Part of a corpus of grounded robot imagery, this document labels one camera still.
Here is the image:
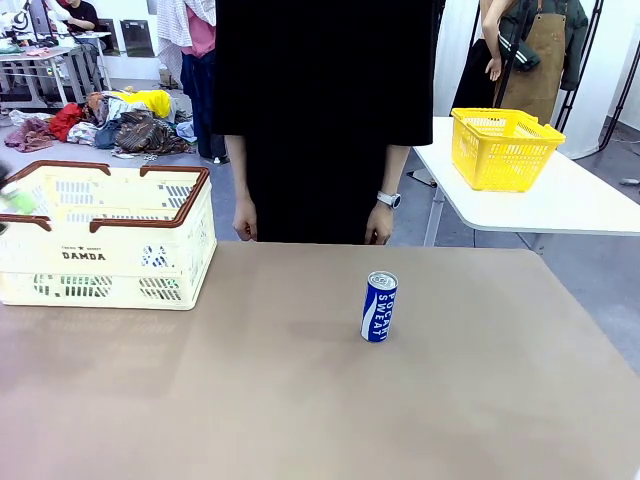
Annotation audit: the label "brown leather apron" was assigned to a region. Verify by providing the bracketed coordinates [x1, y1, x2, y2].
[494, 12, 569, 126]

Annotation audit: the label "yellow garment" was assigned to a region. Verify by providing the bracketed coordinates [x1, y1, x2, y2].
[110, 88, 174, 121]

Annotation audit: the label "pink hanging garment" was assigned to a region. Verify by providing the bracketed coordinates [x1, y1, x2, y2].
[179, 4, 217, 59]

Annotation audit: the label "person's right hand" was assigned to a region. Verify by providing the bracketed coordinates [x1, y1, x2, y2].
[232, 197, 259, 241]

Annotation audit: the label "red cloth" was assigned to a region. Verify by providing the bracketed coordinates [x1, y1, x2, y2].
[48, 102, 84, 143]

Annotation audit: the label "person's right forearm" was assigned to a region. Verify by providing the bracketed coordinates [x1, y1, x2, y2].
[224, 134, 257, 201]

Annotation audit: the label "person's left forearm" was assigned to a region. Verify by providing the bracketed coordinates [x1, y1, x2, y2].
[379, 144, 411, 195]

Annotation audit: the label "dark navy hanging trousers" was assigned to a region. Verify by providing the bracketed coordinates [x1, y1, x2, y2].
[179, 47, 229, 161]

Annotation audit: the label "yellow plastic basket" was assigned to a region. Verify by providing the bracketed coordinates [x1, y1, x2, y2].
[450, 107, 567, 193]

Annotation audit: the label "seated person in black top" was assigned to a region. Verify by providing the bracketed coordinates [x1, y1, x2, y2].
[57, 0, 101, 34]

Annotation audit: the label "white checkered hanging shirt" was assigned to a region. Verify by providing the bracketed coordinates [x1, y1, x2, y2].
[155, 0, 219, 76]

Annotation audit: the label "light blue cloth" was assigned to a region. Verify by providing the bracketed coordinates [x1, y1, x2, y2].
[174, 119, 199, 144]

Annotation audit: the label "mauve cloth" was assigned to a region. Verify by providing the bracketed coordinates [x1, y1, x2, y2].
[3, 117, 55, 153]

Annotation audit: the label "white side table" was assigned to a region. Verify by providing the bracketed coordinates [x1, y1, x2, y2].
[412, 116, 640, 249]

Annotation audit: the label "white crumpled cloth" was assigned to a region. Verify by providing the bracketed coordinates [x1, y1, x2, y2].
[8, 108, 51, 129]

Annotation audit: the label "person's left hand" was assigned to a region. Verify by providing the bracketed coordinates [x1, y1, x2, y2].
[364, 202, 395, 246]

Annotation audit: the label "multicoloured patterned cloth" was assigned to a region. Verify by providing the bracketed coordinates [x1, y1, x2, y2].
[82, 91, 114, 126]

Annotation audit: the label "brown plastic basket handle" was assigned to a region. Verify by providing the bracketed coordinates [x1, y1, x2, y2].
[88, 165, 212, 235]
[0, 159, 112, 233]

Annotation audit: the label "dark brown panel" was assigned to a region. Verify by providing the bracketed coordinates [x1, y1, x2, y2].
[97, 18, 120, 56]
[119, 18, 155, 59]

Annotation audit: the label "person's black clothed body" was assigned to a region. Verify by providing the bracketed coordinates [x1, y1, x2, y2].
[213, 0, 435, 246]

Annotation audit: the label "black stand pole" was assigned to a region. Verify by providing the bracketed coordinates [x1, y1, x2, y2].
[597, 0, 640, 151]
[552, 0, 606, 132]

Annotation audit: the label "black hanging garment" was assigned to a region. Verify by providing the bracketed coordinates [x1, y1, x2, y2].
[447, 37, 501, 119]

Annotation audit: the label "cream plastic shopping basket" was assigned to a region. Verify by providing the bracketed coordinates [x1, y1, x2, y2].
[0, 159, 219, 312]

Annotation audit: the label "dark green jacket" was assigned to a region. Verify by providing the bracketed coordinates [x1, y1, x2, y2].
[499, 0, 590, 92]

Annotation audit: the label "brown patterned cloth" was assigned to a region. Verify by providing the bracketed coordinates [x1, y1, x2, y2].
[113, 110, 194, 156]

